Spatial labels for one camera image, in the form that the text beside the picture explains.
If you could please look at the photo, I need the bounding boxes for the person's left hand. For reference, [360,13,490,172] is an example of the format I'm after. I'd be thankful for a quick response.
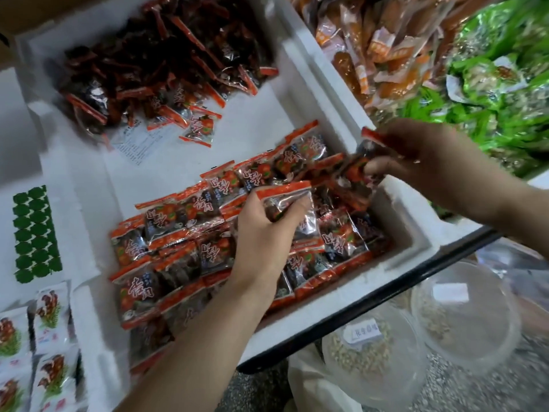
[227,191,314,297]

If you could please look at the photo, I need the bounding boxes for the person's right hand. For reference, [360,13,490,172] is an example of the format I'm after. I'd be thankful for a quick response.
[362,120,528,228]

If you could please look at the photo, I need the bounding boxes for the dark red snack packet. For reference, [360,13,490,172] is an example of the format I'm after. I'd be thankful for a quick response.
[256,180,323,245]
[330,126,389,211]

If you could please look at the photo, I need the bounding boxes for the pile of green packets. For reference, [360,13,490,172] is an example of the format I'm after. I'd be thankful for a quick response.
[401,0,549,181]

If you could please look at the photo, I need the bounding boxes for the pile of brown packets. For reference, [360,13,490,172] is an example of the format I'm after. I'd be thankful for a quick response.
[292,0,499,108]

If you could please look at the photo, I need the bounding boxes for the pile of dark red packets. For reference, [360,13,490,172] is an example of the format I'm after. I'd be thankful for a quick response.
[55,0,396,378]

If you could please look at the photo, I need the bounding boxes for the pile of white printed packets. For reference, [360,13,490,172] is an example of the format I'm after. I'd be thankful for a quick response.
[0,280,87,412]

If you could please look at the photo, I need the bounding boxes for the person's left forearm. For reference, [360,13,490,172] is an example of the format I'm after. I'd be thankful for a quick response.
[116,280,274,412]

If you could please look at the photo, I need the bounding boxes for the person's beige trousers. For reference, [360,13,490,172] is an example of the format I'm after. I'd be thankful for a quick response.
[283,343,365,412]

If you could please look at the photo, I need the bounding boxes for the clear rectangular plastic tub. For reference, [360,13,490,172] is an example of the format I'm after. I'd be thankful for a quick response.
[476,236,549,312]

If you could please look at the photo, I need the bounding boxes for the clear round plastic tub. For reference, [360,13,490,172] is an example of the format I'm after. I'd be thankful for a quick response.
[321,303,430,410]

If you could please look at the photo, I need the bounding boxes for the small white paper slip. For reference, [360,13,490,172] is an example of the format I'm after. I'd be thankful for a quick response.
[113,122,181,165]

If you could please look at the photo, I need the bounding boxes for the green leaf-pattern sheet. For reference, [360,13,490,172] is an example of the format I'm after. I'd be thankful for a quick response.
[11,184,63,285]

